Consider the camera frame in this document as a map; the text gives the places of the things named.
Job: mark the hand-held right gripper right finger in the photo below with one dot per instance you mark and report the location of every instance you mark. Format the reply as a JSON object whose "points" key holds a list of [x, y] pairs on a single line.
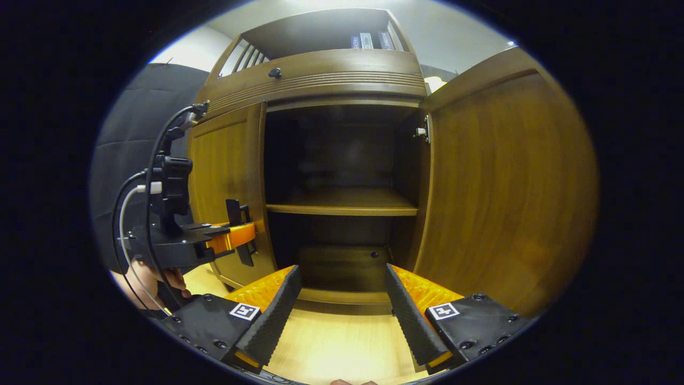
{"points": [[411, 321]]}

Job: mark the wooden cabinet drawer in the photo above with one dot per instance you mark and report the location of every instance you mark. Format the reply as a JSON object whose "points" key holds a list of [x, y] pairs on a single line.
{"points": [[347, 67]]}

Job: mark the black backdrop cloth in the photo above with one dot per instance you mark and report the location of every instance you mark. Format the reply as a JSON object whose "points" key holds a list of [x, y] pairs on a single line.
{"points": [[128, 133]]}

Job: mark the wooden cabinet inner shelf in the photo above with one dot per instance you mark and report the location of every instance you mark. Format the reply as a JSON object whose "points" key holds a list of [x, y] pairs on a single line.
{"points": [[342, 203]]}

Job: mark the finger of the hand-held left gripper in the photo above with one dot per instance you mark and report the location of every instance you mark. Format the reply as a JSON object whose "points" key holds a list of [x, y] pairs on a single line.
{"points": [[232, 236]]}

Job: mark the metal door hinge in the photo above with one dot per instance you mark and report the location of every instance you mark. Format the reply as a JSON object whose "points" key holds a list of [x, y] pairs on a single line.
{"points": [[423, 130]]}

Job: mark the black drawer knob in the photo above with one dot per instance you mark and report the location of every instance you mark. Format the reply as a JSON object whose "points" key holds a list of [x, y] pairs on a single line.
{"points": [[274, 72]]}

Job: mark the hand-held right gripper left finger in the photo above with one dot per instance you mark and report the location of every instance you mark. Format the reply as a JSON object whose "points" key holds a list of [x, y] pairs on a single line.
{"points": [[272, 326]]}

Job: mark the wooden shoe cabinet door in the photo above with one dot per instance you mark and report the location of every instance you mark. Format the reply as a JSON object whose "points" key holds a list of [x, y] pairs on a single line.
{"points": [[219, 160], [507, 187]]}

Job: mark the wooden double-door shoe cabinet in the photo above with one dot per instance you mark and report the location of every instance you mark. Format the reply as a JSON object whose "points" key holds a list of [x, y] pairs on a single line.
{"points": [[320, 32]]}

